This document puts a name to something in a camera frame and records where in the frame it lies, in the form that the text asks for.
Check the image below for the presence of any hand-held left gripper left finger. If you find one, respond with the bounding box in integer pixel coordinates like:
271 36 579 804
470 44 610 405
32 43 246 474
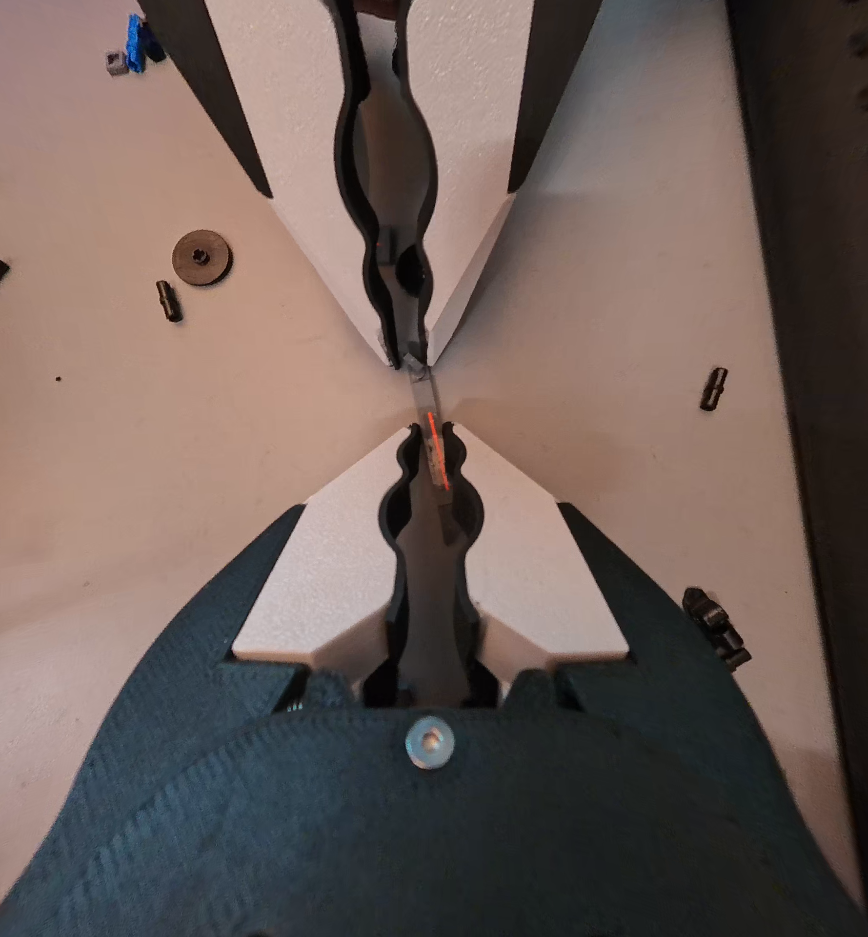
232 425 424 678

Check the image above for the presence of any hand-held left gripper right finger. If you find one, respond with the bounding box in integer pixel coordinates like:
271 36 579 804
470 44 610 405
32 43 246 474
444 423 631 674

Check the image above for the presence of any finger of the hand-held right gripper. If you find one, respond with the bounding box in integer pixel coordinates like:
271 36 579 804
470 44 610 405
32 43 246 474
210 0 407 368
396 0 546 368

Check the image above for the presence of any black lego wheel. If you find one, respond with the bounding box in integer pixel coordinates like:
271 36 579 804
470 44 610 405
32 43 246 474
396 245 429 297

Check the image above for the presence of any black lego disc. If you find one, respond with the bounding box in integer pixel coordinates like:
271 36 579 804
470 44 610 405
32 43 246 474
171 228 234 287

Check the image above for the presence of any black connector bottom right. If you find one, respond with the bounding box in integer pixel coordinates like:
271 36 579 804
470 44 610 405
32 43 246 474
682 586 754 672

